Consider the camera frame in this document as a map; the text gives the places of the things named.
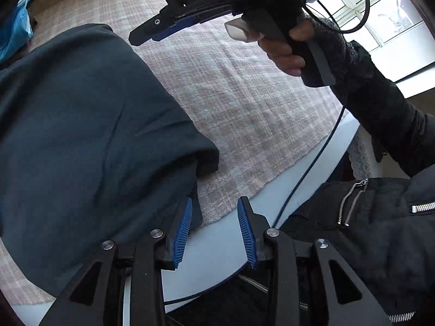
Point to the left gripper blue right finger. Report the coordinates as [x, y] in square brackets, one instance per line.
[253, 227]

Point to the white window frame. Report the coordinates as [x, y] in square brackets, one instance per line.
[396, 36]

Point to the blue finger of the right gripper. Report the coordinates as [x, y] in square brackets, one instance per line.
[178, 26]
[149, 28]

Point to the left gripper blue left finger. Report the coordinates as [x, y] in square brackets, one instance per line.
[172, 253]

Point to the black jacket with zippers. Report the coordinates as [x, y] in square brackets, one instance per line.
[384, 230]

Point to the light blue garment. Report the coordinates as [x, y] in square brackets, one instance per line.
[16, 31]

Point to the pink plaid table cloth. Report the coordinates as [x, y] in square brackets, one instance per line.
[261, 120]

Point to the dark grey trousers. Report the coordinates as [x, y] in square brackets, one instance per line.
[92, 148]

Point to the white gripper trigger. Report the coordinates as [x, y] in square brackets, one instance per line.
[239, 30]

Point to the person's right forearm dark sleeve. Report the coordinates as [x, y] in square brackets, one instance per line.
[397, 127]

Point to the person's right hand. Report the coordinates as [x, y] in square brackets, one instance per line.
[281, 53]

